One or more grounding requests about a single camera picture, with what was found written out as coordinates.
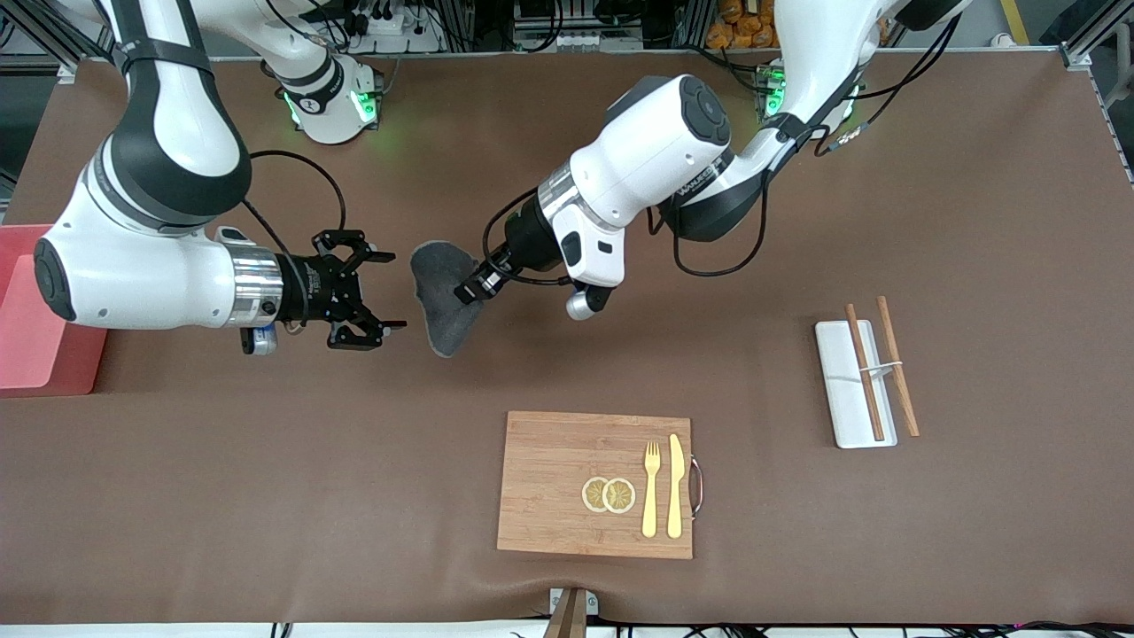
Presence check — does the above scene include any wooden cutting board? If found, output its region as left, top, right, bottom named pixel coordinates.
left=497, top=410, right=703, bottom=561

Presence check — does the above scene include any white rectangular tray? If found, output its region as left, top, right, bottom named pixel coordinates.
left=815, top=320, right=898, bottom=449

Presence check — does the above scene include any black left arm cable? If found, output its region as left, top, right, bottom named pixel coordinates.
left=483, top=18, right=962, bottom=286

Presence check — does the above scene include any yellow knife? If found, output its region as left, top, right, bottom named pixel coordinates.
left=667, top=433, right=686, bottom=540

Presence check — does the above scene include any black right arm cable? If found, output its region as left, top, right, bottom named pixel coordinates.
left=241, top=149, right=348, bottom=260

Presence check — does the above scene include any orange snack pile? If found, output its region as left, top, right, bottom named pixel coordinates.
left=706, top=0, right=781, bottom=50

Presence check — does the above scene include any dark grey cloth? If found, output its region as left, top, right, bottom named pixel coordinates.
left=410, top=241, right=485, bottom=359

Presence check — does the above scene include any black electronics box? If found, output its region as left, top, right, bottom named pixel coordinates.
left=517, top=0, right=603, bottom=32

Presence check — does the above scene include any white power strip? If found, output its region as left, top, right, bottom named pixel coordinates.
left=350, top=0, right=444, bottom=54

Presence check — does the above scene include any aluminium frame post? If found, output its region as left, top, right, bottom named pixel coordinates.
left=1063, top=22, right=1134, bottom=72
left=0, top=18, right=98, bottom=85

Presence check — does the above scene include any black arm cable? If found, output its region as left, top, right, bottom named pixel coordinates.
left=483, top=18, right=962, bottom=286
left=241, top=149, right=348, bottom=260

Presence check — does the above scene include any brown wooden bar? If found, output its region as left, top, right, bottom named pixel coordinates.
left=542, top=588, right=587, bottom=638

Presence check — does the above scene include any yellow fork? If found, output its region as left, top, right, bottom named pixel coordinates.
left=641, top=441, right=662, bottom=539

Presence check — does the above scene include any pink plastic box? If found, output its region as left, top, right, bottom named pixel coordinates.
left=0, top=224, right=109, bottom=397

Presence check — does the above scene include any aluminium table edge bracket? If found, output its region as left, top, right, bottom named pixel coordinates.
left=549, top=588, right=599, bottom=617

